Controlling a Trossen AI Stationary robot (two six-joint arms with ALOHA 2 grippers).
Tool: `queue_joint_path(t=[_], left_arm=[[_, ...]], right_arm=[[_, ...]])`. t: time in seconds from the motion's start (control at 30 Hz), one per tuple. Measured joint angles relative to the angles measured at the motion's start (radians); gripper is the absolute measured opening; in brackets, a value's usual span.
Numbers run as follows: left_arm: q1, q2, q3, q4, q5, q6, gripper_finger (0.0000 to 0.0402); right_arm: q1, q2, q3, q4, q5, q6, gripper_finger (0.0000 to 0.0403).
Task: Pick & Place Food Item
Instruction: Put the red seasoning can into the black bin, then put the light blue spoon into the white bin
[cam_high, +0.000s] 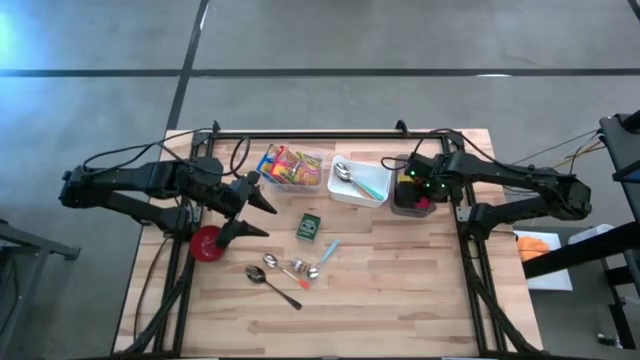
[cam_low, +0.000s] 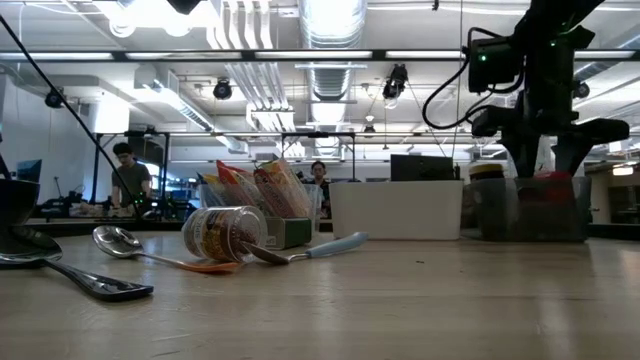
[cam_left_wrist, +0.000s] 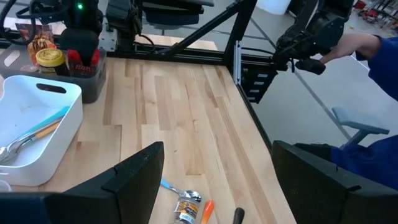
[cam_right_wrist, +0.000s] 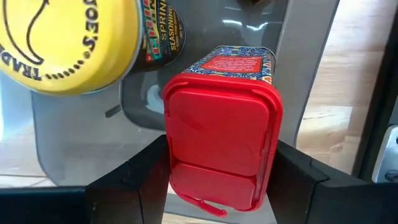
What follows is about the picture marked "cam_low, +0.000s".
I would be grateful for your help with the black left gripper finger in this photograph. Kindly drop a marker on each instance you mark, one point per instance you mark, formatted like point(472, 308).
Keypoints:
point(184, 5)

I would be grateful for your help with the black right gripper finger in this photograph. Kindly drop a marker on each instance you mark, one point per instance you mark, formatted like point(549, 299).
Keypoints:
point(567, 155)
point(522, 155)

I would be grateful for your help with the red ramen packet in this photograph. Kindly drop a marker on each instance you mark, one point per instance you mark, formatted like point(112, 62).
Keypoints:
point(235, 185)

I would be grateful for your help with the orange Maruchan ramen packet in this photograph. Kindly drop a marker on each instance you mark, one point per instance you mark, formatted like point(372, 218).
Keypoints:
point(287, 187)

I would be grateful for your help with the green pepper tin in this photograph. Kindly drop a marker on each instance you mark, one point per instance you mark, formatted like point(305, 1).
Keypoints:
point(292, 232)

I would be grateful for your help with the red and black bowl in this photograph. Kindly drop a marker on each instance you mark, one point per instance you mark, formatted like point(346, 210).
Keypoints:
point(17, 200)

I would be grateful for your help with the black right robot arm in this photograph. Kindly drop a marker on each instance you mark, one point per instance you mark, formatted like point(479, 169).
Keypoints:
point(555, 20)

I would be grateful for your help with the black ceiling spot lamp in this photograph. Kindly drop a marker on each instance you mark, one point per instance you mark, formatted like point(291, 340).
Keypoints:
point(395, 82)
point(582, 90)
point(222, 90)
point(54, 98)

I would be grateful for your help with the ceiling light panel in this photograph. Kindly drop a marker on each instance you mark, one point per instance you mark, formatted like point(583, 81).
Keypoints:
point(622, 170)

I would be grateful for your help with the grey plastic bin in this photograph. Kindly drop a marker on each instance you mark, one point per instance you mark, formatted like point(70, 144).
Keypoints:
point(500, 220)

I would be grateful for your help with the black monitor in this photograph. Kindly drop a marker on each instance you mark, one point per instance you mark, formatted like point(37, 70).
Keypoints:
point(420, 170)

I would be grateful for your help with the white plastic bin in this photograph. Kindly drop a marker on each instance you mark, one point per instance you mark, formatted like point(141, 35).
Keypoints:
point(400, 210)

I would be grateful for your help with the person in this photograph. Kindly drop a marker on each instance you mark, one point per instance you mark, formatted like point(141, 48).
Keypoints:
point(131, 180)
point(318, 170)

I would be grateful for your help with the clear plastic bin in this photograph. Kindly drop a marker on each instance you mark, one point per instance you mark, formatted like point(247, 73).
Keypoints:
point(312, 200)

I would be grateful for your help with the blue screen monitor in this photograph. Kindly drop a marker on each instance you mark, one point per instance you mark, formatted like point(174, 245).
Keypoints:
point(30, 170)

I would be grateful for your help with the small glass spice jar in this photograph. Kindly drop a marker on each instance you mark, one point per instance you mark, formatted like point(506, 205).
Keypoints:
point(220, 235)

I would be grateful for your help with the black spoon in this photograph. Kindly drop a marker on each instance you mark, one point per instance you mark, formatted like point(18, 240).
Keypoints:
point(100, 286)

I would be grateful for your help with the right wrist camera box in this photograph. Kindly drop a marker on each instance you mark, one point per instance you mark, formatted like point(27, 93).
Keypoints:
point(492, 65)

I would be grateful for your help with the black aluminium rig frame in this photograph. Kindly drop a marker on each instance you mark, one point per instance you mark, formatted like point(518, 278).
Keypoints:
point(120, 56)

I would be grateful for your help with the black background test frame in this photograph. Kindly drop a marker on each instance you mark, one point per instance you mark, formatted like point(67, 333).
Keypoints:
point(317, 134)
point(150, 134)

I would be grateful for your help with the round silver ceiling duct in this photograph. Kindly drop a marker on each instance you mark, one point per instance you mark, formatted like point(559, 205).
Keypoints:
point(330, 35)

